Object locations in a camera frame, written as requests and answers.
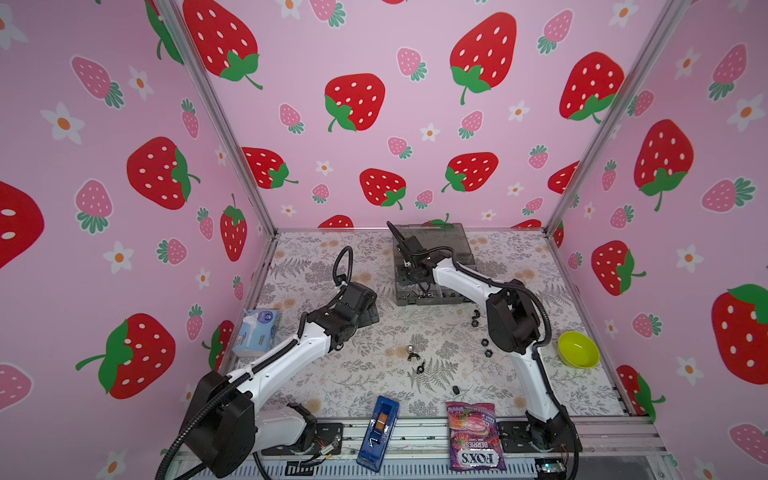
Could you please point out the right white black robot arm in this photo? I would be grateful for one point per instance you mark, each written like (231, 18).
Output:
(517, 324)

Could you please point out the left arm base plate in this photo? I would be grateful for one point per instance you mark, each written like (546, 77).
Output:
(325, 439)

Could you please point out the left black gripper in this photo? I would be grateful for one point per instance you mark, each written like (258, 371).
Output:
(367, 317)

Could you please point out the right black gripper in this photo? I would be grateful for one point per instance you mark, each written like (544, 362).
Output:
(400, 273)

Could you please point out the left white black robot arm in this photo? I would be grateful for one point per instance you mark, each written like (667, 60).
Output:
(224, 426)

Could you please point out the blue rectangular plastic box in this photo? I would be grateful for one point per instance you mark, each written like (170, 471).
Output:
(378, 433)

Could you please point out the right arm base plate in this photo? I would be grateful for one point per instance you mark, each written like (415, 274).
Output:
(516, 438)

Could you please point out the purple Fox's candy bag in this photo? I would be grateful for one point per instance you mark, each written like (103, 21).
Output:
(474, 442)

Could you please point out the yellow green bowl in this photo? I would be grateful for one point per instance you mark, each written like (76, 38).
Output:
(577, 350)

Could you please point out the grey plastic compartment organizer box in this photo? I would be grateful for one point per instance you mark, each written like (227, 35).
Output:
(452, 284)

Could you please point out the blue white tissue pack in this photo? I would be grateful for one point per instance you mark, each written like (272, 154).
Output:
(256, 334)

